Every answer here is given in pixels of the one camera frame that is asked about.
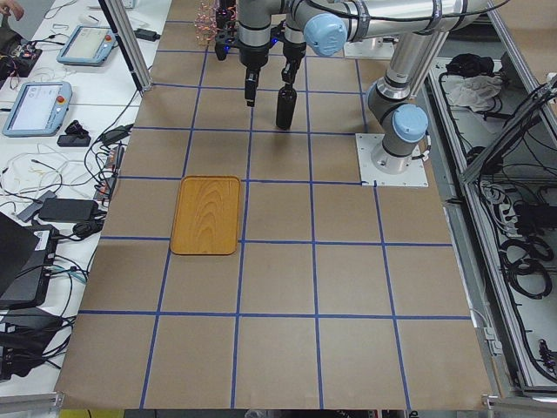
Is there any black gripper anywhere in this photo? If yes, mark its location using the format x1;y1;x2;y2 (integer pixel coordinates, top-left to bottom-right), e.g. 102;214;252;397
214;25;284;107
281;41;306;85

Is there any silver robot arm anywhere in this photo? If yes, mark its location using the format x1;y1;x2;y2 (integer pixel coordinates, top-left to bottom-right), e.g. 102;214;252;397
282;1;306;87
214;0;499;175

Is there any wooden tray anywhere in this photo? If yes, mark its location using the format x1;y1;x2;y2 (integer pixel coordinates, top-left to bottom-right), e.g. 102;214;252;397
170;176;241;255

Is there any black power adapter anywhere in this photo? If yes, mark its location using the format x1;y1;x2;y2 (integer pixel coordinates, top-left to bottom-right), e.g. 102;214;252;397
134;28;160;42

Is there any teach pendant far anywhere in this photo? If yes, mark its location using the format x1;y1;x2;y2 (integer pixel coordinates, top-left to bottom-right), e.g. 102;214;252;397
57;25;116;66

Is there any teach pendant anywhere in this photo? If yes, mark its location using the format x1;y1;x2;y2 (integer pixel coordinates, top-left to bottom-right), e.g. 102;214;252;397
57;25;116;66
2;81;72;138

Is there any white cloth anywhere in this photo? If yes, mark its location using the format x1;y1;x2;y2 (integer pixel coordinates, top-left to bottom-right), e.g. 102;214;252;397
447;75;504;112

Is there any teach pendant near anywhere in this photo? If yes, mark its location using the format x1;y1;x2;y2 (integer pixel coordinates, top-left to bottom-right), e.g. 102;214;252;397
2;81;72;138

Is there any black laptop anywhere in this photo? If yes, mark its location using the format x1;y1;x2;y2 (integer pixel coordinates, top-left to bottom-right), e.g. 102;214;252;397
1;214;58;310

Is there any copper wire bottle basket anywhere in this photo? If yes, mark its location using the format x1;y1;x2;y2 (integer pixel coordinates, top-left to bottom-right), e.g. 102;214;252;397
194;0;218;46

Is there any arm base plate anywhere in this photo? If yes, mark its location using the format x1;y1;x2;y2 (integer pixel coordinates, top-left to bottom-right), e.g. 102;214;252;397
344;37;399;60
355;133;428;188

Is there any aluminium frame post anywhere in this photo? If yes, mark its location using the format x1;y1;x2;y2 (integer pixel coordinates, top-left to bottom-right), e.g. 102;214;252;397
98;0;152;95

